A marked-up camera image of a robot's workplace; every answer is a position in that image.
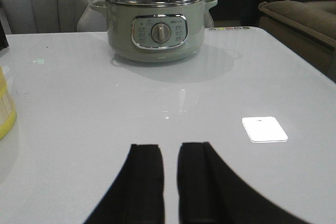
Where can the bamboo steamer basket yellow rims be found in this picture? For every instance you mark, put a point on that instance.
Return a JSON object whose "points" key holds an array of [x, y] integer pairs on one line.
{"points": [[8, 114]]}

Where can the left grey upholstered chair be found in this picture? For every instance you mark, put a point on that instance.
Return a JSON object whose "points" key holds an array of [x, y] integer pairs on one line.
{"points": [[43, 16]]}

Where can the brown sofa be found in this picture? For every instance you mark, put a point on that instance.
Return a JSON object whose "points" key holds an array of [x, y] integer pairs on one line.
{"points": [[307, 28]]}

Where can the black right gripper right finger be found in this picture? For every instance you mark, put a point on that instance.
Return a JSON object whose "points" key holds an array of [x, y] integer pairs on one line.
{"points": [[211, 192]]}

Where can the green electric cooking pot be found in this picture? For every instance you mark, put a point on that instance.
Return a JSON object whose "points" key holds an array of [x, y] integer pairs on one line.
{"points": [[155, 33]]}

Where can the coloured sticker strip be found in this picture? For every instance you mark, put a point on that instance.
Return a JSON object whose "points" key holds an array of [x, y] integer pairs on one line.
{"points": [[230, 28]]}

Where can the black dish rack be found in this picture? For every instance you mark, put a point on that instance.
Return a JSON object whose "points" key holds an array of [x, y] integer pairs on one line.
{"points": [[3, 39]]}

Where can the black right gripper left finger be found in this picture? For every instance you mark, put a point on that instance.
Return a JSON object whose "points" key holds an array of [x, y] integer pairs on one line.
{"points": [[136, 195]]}

